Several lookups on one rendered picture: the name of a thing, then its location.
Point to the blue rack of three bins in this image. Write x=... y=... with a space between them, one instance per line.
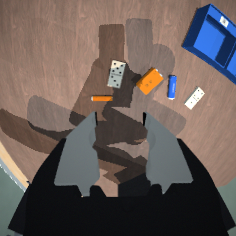
x=214 y=44

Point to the white domino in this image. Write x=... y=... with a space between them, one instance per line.
x=116 y=74
x=194 y=97

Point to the blue aa battery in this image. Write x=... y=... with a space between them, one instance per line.
x=172 y=87

